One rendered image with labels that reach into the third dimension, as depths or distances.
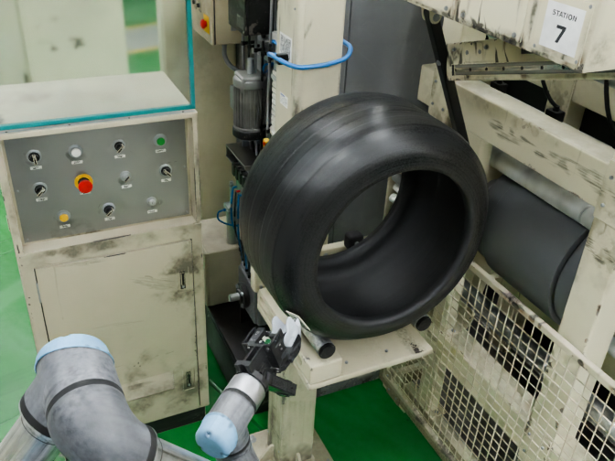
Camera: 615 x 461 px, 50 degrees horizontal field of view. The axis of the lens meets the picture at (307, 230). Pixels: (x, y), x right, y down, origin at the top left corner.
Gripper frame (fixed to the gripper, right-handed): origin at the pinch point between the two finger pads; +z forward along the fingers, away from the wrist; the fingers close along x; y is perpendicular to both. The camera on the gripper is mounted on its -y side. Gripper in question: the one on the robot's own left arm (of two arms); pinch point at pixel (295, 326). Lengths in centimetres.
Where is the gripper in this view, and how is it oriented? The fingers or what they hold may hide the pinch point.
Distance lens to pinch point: 148.1
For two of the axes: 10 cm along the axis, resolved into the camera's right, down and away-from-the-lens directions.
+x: -8.6, 0.3, 5.2
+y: -3.2, -8.2, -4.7
